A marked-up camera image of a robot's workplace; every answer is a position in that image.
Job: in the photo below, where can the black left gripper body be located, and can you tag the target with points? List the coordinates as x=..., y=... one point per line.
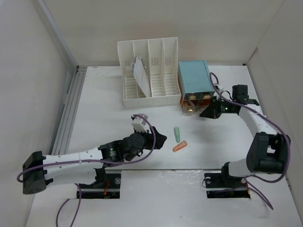
x=148, y=144

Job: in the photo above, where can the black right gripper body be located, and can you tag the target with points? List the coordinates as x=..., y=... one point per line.
x=224, y=106

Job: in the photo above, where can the green capsule case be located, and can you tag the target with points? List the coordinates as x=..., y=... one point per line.
x=177, y=134

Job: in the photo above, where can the orange usb stick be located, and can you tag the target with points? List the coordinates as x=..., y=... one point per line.
x=180, y=146

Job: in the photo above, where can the teal mini drawer cabinet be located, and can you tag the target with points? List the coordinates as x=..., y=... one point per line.
x=194, y=81

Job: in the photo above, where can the white paper booklet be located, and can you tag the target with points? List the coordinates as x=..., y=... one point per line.
x=140, y=76

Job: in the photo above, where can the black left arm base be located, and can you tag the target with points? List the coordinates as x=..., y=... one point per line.
x=106, y=185

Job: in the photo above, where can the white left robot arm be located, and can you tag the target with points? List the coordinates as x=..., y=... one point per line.
x=40, y=171

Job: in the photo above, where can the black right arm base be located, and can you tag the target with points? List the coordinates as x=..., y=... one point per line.
x=219, y=185

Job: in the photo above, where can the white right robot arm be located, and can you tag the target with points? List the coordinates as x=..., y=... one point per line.
x=269, y=152

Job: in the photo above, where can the white four-slot file organizer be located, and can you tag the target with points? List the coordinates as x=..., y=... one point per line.
x=160, y=59

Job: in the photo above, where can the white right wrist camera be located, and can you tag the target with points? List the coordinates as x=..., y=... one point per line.
x=219, y=89

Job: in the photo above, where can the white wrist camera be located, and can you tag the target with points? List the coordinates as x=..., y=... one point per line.
x=139, y=124
x=219, y=89

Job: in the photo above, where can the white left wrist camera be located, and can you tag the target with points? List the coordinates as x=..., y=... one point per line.
x=139, y=124

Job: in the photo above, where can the aluminium rail frame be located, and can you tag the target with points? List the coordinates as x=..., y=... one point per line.
x=62, y=137

